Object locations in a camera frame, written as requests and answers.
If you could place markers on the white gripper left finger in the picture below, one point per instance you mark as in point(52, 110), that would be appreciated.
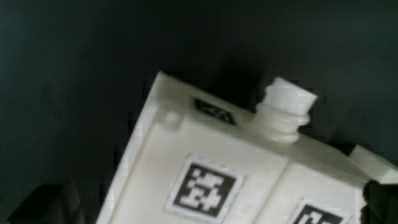
point(50, 206)

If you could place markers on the white cabinet body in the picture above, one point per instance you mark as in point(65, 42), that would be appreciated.
point(180, 106)

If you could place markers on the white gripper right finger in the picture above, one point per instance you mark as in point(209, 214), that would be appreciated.
point(379, 212)

